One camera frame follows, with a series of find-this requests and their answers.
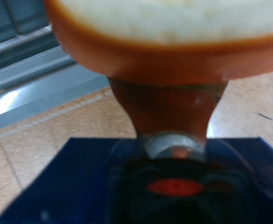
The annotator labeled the white bread slice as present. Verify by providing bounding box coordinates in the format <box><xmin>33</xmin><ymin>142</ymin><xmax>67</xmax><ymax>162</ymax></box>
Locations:
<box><xmin>42</xmin><ymin>0</ymin><xmax>273</xmax><ymax>87</ymax></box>

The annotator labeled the silver toaster oven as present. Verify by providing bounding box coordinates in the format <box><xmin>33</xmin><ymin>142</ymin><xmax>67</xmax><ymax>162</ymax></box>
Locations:
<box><xmin>0</xmin><ymin>0</ymin><xmax>78</xmax><ymax>77</ymax></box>

